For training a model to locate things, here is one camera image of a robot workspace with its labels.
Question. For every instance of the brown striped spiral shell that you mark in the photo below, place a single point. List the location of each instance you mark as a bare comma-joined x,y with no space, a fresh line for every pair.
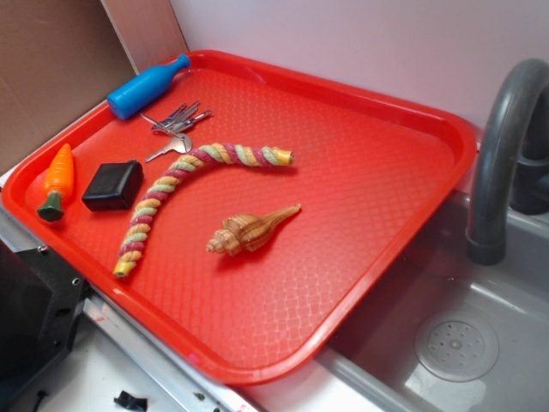
248,232

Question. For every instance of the red plastic tray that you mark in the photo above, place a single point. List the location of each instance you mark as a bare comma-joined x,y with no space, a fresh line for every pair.
369,172

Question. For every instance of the single silver key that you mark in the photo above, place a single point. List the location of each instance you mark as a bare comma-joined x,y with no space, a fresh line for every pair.
179,143

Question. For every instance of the silver key bunch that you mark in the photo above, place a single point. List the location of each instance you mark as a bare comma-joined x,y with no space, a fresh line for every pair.
182,119

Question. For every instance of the small black box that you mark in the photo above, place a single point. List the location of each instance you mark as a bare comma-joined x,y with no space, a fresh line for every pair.
114,186

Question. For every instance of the blue plastic toy bottle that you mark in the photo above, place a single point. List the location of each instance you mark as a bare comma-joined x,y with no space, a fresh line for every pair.
140,91

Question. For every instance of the grey curved faucet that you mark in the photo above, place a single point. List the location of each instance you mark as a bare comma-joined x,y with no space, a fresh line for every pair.
512,167

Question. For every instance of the orange toy carrot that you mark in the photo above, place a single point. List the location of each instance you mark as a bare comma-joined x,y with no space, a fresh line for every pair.
57,185

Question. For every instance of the grey plastic sink basin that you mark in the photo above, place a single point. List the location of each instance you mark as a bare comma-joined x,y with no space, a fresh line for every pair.
373,350

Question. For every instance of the round sink drain cover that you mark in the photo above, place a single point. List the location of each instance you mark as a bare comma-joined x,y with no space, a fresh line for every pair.
456,347

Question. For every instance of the small black plastic clip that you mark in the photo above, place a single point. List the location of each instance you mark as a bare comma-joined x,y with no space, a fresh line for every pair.
130,402

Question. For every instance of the brown cardboard panel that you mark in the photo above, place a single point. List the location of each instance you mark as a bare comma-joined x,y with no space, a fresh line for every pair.
59,59

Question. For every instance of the multicolour twisted rope toy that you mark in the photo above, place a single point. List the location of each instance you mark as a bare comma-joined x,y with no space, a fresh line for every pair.
132,246

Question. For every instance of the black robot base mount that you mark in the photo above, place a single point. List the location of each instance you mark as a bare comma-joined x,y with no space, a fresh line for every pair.
41,301

